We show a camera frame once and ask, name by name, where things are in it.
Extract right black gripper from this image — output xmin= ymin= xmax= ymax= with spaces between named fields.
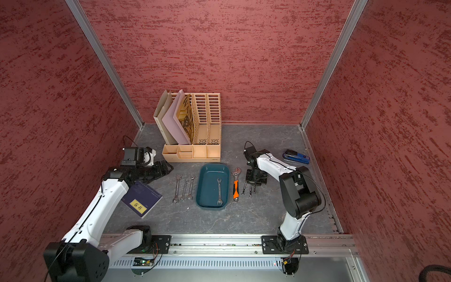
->
xmin=245 ymin=167 xmax=267 ymax=186

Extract small steel combination wrench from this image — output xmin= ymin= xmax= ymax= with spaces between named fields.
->
xmin=241 ymin=181 xmax=247 ymax=196

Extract orange handled adjustable wrench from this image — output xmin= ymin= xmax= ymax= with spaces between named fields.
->
xmin=232 ymin=168 xmax=241 ymax=202

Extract small steel open-end wrench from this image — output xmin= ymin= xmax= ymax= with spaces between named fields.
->
xmin=180 ymin=179 xmax=189 ymax=202

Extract large steel open-end wrench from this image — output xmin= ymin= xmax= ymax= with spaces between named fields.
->
xmin=187 ymin=176 xmax=196 ymax=201

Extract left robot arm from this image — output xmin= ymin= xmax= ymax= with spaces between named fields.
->
xmin=43 ymin=161 xmax=174 ymax=282

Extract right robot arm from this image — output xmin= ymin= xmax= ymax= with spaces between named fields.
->
xmin=244 ymin=148 xmax=324 ymax=247

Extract purple book yellow label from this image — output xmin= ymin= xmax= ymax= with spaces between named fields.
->
xmin=121 ymin=181 xmax=163 ymax=219

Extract blue black stapler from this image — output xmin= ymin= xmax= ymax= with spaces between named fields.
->
xmin=283 ymin=149 xmax=310 ymax=165

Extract pink paper folder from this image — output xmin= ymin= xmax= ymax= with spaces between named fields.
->
xmin=163 ymin=90 xmax=189 ymax=145

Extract wooden desk file organizer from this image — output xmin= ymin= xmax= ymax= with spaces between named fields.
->
xmin=162 ymin=93 xmax=222 ymax=163

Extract yellow patterned book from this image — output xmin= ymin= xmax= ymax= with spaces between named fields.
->
xmin=176 ymin=94 xmax=194 ymax=144

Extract beige cardboard folder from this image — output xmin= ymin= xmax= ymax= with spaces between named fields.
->
xmin=153 ymin=90 xmax=177 ymax=145

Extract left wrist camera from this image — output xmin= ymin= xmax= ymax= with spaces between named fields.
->
xmin=121 ymin=147 xmax=156 ymax=167

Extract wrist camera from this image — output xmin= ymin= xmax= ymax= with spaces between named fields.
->
xmin=121 ymin=147 xmax=156 ymax=167
xmin=243 ymin=145 xmax=257 ymax=168

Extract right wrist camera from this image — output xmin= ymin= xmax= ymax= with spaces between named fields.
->
xmin=243 ymin=145 xmax=257 ymax=168

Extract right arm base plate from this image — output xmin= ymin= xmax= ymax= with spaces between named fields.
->
xmin=261 ymin=235 xmax=309 ymax=255

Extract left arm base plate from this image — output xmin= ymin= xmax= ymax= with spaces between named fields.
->
xmin=138 ymin=235 xmax=172 ymax=255

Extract aluminium front rail frame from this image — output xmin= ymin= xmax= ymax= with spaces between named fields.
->
xmin=101 ymin=233 xmax=369 ymax=282

